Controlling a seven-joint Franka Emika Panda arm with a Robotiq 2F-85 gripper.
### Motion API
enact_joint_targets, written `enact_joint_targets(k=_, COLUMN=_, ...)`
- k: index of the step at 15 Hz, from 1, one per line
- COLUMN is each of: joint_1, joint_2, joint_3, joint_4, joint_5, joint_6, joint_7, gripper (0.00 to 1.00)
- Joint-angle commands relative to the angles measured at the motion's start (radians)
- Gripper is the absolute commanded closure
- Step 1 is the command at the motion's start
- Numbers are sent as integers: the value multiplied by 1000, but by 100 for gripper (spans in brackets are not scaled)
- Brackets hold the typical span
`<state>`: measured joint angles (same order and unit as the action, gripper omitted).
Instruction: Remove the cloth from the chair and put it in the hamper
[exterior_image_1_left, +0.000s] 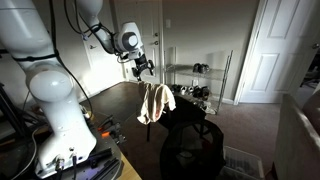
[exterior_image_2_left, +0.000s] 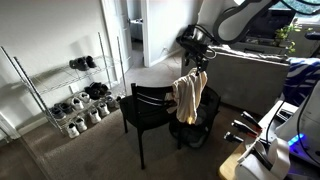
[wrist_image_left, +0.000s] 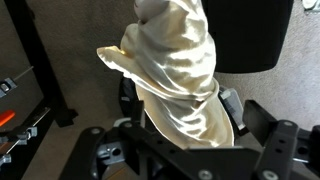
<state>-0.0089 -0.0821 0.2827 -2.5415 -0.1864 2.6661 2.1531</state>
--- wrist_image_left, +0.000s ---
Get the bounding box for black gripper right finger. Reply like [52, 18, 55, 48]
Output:
[219, 87, 320, 180]

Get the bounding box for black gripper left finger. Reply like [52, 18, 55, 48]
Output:
[59, 76, 201, 180]

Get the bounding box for cream cloth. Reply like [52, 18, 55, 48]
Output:
[96, 0, 236, 150]

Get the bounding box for black wooden chair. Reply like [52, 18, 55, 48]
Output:
[199, 0, 295, 75]

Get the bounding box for black bar clamp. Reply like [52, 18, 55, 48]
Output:
[0, 125, 38, 149]

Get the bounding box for black metal stand leg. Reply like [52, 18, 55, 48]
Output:
[4, 0, 80, 128]

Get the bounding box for grey metal clamp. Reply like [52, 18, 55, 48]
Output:
[0, 65, 35, 99]

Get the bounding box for white sneaker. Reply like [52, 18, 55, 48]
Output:
[301, 0, 320, 12]

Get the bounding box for orange handled bar clamp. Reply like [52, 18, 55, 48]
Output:
[0, 109, 17, 128]

